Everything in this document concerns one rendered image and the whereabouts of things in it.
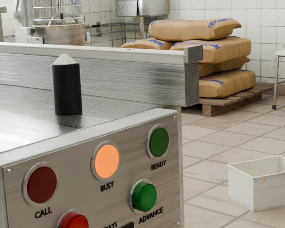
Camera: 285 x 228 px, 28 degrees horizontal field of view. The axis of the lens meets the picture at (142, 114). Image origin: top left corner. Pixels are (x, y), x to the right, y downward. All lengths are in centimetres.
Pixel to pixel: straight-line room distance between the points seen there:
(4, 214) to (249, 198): 212
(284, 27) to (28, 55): 431
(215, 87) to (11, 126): 379
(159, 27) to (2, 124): 416
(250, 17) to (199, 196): 275
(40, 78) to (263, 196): 185
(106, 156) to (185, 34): 408
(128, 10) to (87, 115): 497
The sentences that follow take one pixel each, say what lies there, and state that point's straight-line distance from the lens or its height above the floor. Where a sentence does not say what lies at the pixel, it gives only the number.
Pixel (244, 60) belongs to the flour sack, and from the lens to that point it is 494.
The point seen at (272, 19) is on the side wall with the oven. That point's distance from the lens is 509.
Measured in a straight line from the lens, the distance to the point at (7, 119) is 64.
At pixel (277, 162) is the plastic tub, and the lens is 281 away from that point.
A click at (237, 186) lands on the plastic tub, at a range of 262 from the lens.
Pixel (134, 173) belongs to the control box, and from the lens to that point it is 59.
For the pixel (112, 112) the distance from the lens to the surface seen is 63.
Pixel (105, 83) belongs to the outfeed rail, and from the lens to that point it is 72.
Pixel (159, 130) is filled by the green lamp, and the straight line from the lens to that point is 60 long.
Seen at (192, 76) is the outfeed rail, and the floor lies 87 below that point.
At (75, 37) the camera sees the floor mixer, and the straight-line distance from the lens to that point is 443.
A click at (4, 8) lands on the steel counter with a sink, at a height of 87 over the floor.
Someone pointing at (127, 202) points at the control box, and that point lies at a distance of 59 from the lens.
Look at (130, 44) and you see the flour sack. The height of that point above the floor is 51.
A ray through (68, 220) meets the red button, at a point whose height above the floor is 77.
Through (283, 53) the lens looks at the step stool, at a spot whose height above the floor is 44.
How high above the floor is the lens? 97
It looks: 13 degrees down
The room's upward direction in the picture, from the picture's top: 3 degrees counter-clockwise
